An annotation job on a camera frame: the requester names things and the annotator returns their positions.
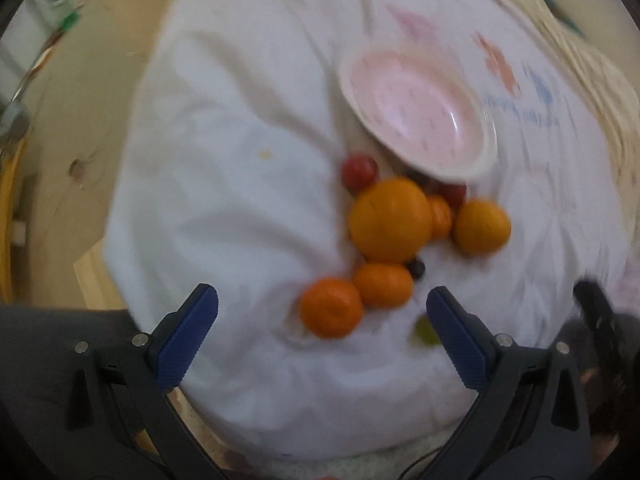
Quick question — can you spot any red cherry tomato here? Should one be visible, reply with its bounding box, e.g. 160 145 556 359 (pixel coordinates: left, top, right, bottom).
341 154 378 193
438 184 468 210

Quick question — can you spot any large orange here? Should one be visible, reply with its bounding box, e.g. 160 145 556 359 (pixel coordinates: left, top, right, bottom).
347 177 433 263

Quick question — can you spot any round yellow-orange citrus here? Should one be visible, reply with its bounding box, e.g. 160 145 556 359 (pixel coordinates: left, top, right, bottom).
451 198 512 257

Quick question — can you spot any cream patterned quilt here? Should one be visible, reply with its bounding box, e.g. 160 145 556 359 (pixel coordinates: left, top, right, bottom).
509 0 639 200

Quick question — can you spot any pink dotted ceramic plate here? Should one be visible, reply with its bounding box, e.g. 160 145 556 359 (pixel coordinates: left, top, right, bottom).
337 42 498 183

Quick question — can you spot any small orange kumquat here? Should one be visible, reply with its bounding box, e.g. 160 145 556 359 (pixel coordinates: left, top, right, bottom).
427 194 454 242

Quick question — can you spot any glossy mandarin orange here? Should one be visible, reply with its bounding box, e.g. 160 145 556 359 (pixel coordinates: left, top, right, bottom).
298 278 364 339

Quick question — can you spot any green grape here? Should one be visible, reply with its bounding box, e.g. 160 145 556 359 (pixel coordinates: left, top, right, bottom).
413 314 440 347

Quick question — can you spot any dark blueberry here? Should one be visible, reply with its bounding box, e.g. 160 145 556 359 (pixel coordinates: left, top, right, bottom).
405 258 425 282

